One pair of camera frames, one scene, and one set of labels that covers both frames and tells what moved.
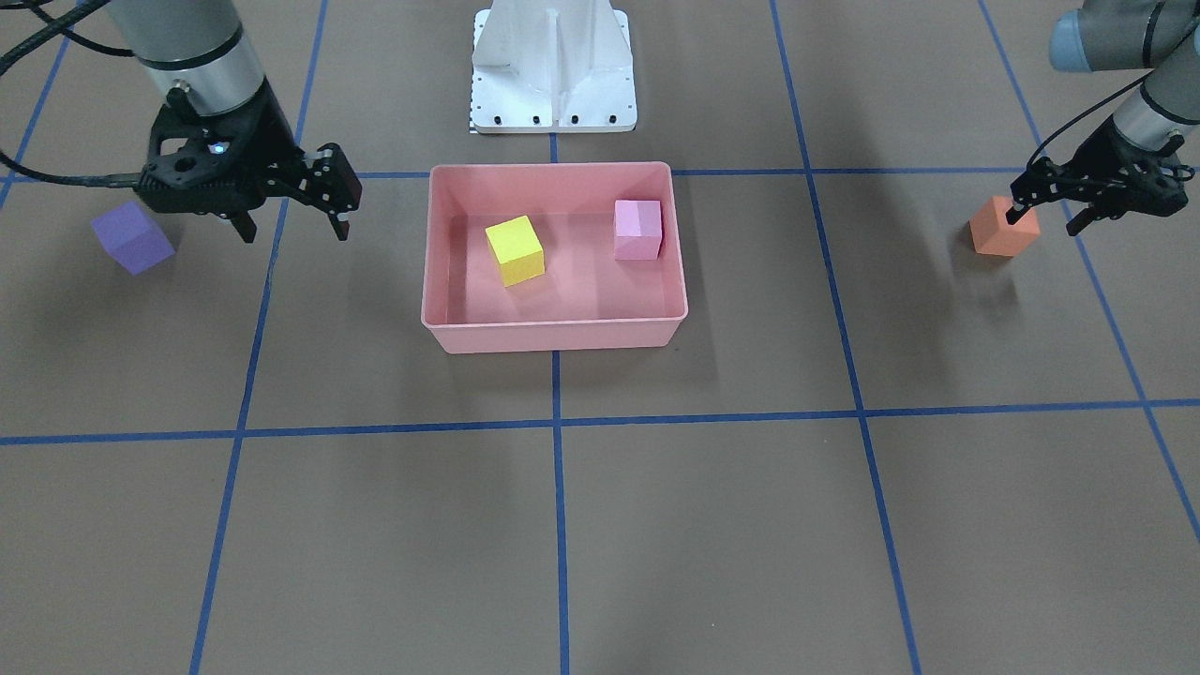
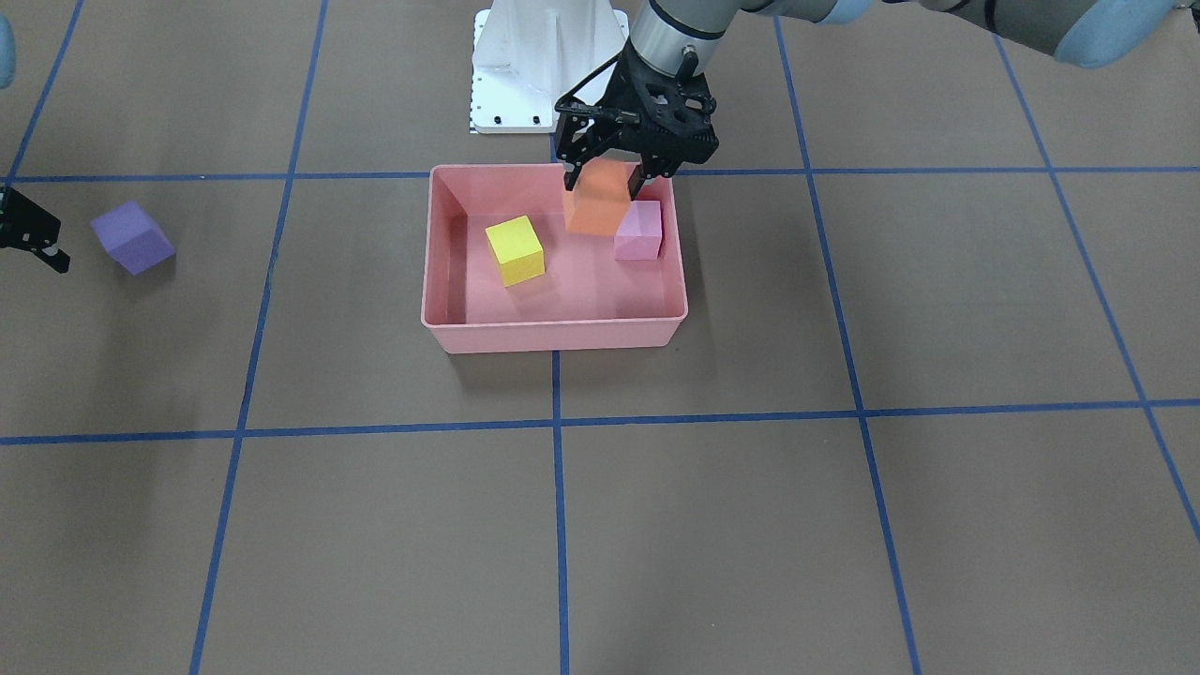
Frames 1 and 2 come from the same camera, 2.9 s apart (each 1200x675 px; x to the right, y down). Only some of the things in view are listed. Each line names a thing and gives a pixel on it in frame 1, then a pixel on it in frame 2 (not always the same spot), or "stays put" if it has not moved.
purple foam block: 131,238 stays put
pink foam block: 637,230 stays put
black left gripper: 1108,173 -> 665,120
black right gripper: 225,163 -> 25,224
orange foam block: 992,234 -> 597,204
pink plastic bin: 585,299 stays put
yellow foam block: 517,249 stays put
